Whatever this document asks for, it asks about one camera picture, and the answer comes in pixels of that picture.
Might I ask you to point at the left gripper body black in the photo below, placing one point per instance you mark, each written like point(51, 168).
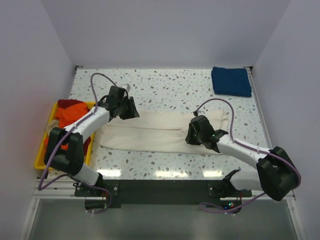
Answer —
point(122, 105)

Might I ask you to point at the yellow plastic bin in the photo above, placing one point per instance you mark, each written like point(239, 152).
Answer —
point(39, 161)

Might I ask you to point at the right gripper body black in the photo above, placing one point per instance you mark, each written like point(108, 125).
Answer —
point(198, 136)

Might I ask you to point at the aluminium frame rail front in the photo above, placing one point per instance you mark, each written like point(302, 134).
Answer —
point(64, 189)

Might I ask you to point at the dark red t shirt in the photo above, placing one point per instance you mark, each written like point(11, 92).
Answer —
point(66, 103)

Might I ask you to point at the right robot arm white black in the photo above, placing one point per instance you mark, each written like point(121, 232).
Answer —
point(276, 174)

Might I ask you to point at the cream white t shirt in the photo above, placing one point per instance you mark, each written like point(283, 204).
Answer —
point(152, 131)

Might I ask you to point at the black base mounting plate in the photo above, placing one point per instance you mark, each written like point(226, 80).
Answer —
point(161, 192)

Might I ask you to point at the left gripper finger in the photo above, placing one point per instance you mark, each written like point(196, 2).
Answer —
point(126, 115)
point(132, 110)

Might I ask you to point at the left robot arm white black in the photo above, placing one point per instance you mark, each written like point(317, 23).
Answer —
point(65, 148)

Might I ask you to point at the folded blue t shirt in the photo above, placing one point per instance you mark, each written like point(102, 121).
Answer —
point(231, 82)

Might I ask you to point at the orange t shirt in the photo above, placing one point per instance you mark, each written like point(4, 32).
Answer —
point(66, 117)

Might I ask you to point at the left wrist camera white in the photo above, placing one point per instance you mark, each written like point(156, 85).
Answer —
point(126, 86)

